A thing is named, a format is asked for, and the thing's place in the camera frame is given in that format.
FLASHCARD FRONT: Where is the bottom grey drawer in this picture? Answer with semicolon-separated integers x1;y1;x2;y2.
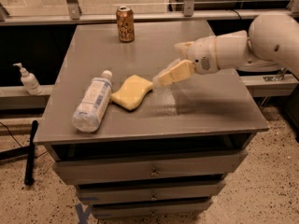
91;198;212;218

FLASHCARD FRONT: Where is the clear blue-label plastic bottle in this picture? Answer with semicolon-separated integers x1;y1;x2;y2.
72;70;112;133

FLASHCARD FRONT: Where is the top grey drawer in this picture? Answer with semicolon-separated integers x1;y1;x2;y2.
52;149;248;185

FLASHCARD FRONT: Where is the metal window rail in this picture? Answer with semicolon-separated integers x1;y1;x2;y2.
0;0;298;26

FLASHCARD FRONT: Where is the middle grey drawer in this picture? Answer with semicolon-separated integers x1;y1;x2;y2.
76;180;225;204

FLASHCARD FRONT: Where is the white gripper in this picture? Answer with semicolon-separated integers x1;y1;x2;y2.
152;36;220;88

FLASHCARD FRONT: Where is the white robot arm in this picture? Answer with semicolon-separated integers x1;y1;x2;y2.
153;12;299;88

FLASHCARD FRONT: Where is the gold soda can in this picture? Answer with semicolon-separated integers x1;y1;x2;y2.
116;6;135;42

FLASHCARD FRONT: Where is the white pump dispenser bottle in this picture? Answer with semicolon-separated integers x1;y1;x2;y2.
14;63;42;95

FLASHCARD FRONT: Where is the metal bracket on ledge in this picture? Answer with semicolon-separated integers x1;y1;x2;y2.
263;68;287;82

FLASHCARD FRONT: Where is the yellow sponge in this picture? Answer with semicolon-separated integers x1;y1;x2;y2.
111;75;153;111

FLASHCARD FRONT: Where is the grey drawer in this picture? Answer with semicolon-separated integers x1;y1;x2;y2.
76;180;225;204
91;198;212;218
52;149;248;185

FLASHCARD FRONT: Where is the black cable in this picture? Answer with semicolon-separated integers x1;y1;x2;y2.
0;120;24;148

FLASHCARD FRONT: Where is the black stand leg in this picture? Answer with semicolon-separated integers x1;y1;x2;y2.
24;120;38;186

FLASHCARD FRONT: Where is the grey drawer cabinet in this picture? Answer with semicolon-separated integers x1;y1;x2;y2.
33;20;270;220

